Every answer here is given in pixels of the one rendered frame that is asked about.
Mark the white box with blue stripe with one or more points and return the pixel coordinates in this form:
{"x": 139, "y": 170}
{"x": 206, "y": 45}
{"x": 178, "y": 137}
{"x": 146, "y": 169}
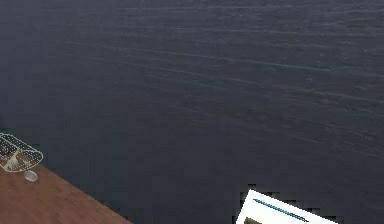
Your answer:
{"x": 263, "y": 213}

